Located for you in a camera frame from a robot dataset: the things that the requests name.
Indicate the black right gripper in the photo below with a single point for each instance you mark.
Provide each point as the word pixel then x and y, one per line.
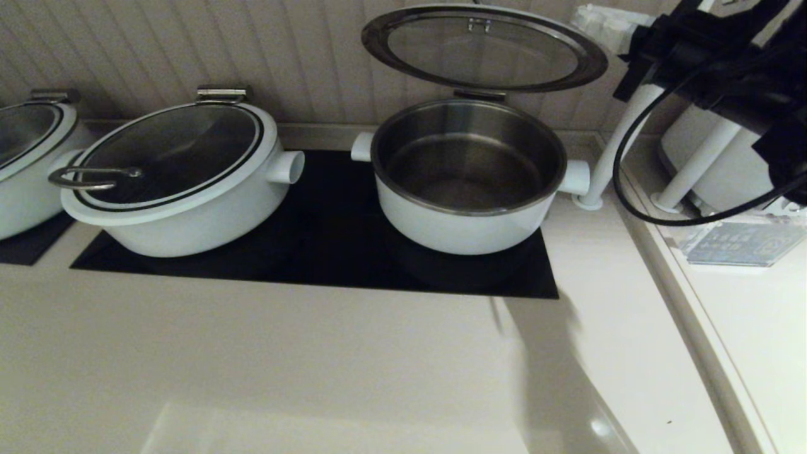
pixel 706 57

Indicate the glass lid white rim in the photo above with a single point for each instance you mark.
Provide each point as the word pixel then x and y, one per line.
pixel 170 151
pixel 25 129
pixel 482 57

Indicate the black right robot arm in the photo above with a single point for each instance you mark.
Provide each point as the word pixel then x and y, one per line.
pixel 791 126

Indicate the white cooking pot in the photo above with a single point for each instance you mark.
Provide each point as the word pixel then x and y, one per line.
pixel 25 205
pixel 460 236
pixel 189 234

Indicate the white metal pole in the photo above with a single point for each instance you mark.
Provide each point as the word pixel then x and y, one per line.
pixel 615 151
pixel 693 170

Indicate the white toaster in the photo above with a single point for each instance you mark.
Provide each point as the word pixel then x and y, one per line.
pixel 744 180

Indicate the clear acrylic sign holder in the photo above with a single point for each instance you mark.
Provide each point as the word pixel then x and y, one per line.
pixel 744 246

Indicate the large black glass cooktop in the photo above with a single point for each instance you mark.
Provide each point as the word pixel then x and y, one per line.
pixel 328 252

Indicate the small black glass cooktop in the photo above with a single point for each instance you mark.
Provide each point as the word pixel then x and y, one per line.
pixel 31 249

